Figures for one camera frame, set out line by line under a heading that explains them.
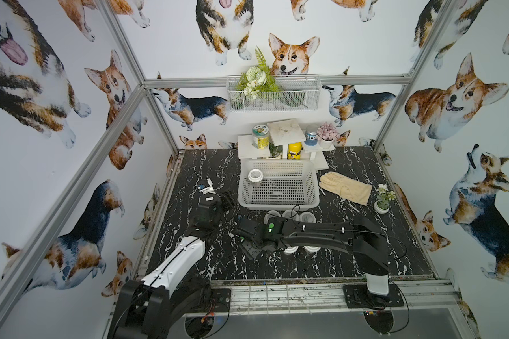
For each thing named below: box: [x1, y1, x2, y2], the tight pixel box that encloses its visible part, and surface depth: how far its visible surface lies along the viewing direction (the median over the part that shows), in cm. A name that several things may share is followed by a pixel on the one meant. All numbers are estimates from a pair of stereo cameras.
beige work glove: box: [318, 171, 373, 206], surface depth 106 cm
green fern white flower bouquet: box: [236, 46, 280, 101], surface depth 82 cm
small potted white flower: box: [373, 183, 396, 214], surface depth 94 cm
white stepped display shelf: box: [237, 118, 335, 171], surface depth 102 cm
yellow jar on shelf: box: [287, 141, 304, 160], surface depth 111 cm
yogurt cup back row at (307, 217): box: [298, 211, 317, 224], surface depth 90 cm
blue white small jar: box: [303, 124, 319, 147], surface depth 100 cm
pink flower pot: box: [316, 122, 341, 150], surface depth 97 cm
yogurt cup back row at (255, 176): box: [247, 168, 264, 188], surface depth 102 cm
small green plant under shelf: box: [267, 141, 284, 160], surface depth 112 cm
